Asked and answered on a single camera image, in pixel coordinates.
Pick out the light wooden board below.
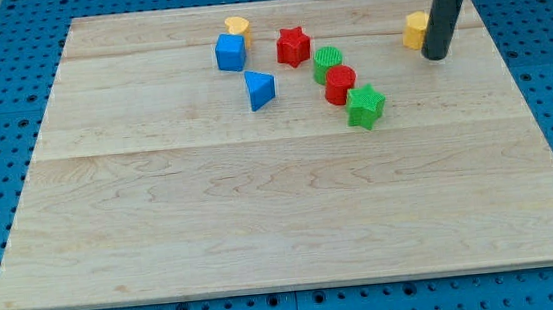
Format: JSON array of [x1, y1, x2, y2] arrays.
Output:
[[0, 0, 553, 310]]

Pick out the blue triangular prism block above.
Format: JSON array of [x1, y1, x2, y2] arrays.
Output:
[[243, 71, 276, 112]]

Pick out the red cylinder block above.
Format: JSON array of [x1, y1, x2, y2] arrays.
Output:
[[325, 65, 356, 106]]

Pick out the green star block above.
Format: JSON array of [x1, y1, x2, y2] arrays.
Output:
[[345, 84, 386, 131]]

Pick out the green cylinder block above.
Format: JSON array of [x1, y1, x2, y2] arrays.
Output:
[[313, 46, 343, 86]]

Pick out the red star block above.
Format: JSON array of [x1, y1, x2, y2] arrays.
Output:
[[276, 26, 311, 68]]

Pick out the blue cube block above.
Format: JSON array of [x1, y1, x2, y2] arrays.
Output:
[[214, 33, 246, 72]]

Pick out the yellow heart block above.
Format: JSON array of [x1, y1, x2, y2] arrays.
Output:
[[224, 16, 252, 49]]

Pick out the yellow hexagon block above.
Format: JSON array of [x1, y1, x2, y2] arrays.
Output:
[[402, 11, 429, 51]]

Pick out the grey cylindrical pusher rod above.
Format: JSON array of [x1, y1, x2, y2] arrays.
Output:
[[421, 0, 464, 61]]

